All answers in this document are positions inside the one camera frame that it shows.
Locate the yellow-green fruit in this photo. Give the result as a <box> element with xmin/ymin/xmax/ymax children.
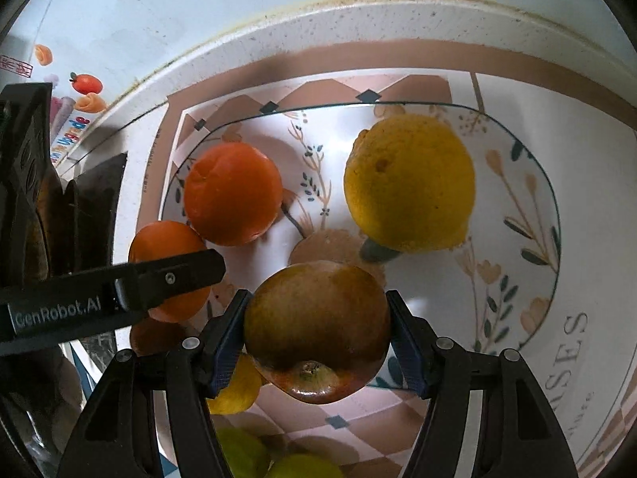
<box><xmin>268</xmin><ymin>453</ymin><xmax>345</xmax><ymax>478</ymax></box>

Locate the orange peel wall sticker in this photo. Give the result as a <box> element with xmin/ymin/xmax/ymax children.
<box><xmin>74</xmin><ymin>93</ymin><xmax>108</xmax><ymax>114</ymax></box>

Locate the red-green apple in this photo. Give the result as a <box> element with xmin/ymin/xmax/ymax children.
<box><xmin>243</xmin><ymin>261</ymin><xmax>392</xmax><ymax>405</ymax></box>

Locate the dark shaded orange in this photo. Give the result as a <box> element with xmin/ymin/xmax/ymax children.
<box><xmin>129</xmin><ymin>319</ymin><xmax>189</xmax><ymax>357</ymax></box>

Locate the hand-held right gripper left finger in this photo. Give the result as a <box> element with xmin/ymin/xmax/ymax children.
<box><xmin>57</xmin><ymin>289</ymin><xmax>252</xmax><ymax>478</ymax></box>

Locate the large yellow lemon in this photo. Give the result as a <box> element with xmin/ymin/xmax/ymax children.
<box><xmin>343</xmin><ymin>114</ymin><xmax>477</xmax><ymax>253</ymax></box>

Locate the black embossed object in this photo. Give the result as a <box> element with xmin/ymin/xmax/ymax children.
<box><xmin>0</xmin><ymin>82</ymin><xmax>54</xmax><ymax>284</ymax></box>

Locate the green fruit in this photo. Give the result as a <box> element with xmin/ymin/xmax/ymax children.
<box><xmin>214</xmin><ymin>425</ymin><xmax>272</xmax><ymax>478</ymax></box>

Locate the floral ceramic plate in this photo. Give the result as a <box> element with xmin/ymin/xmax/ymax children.
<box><xmin>159</xmin><ymin>102</ymin><xmax>563</xmax><ymax>395</ymax></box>

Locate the small yellow lemon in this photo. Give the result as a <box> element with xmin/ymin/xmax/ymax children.
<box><xmin>206</xmin><ymin>353</ymin><xmax>264</xmax><ymax>415</ymax></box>

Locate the large orange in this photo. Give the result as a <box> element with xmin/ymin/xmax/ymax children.
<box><xmin>183</xmin><ymin>141</ymin><xmax>285</xmax><ymax>248</ymax></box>

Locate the pink checkered placemat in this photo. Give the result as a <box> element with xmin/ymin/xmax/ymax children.
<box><xmin>143</xmin><ymin>42</ymin><xmax>637</xmax><ymax>478</ymax></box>

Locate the small orange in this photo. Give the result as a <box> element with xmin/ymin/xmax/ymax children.
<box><xmin>128</xmin><ymin>220</ymin><xmax>212</xmax><ymax>323</ymax></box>

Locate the colourful lettered wall sticker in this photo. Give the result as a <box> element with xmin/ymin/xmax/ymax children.
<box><xmin>49</xmin><ymin>96</ymin><xmax>91</xmax><ymax>166</ymax></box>

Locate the dark brown object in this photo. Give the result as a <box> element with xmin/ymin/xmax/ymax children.
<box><xmin>64</xmin><ymin>152</ymin><xmax>128</xmax><ymax>280</ymax></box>

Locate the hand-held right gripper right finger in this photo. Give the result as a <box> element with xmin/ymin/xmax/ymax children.
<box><xmin>385</xmin><ymin>289</ymin><xmax>578</xmax><ymax>478</ymax></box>

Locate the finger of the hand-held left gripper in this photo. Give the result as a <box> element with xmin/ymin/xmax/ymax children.
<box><xmin>115</xmin><ymin>249</ymin><xmax>228</xmax><ymax>312</ymax></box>

